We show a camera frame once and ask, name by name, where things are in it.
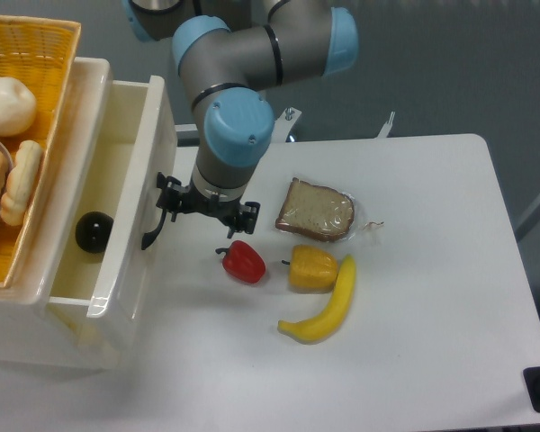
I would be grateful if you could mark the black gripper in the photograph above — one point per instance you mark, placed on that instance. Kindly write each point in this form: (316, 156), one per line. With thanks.
(222, 204)

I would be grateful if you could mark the red bell pepper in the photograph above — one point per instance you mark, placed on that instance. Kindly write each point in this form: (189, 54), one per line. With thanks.
(242, 262)

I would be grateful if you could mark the dark purple eggplant ball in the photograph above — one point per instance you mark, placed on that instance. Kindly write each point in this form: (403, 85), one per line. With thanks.
(92, 232)

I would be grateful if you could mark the yellow bell pepper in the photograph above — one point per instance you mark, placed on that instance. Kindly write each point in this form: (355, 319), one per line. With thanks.
(311, 269)

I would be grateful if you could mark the yellow banana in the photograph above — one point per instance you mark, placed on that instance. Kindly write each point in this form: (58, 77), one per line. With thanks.
(323, 325)

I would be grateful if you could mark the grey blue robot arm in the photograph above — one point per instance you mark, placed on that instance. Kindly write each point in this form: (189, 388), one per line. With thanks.
(225, 66)

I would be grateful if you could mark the white drawer cabinet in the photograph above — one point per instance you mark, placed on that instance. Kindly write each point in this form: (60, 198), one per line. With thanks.
(34, 328)

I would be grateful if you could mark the bread slice in plastic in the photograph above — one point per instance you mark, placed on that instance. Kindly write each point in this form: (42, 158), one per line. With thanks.
(322, 213)

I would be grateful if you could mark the beige braided bread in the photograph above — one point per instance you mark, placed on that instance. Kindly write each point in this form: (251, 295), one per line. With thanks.
(19, 182)

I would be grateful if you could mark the white round bun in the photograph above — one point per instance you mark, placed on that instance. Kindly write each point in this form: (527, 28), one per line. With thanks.
(18, 107)

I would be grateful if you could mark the yellow wicker basket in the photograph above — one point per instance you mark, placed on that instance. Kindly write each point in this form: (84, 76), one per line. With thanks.
(36, 57)

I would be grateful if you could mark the white bracket with bolt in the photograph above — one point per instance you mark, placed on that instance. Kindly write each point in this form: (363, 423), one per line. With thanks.
(285, 125)

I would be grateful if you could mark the white table bracket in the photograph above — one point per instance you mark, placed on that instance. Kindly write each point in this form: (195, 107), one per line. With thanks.
(386, 128)

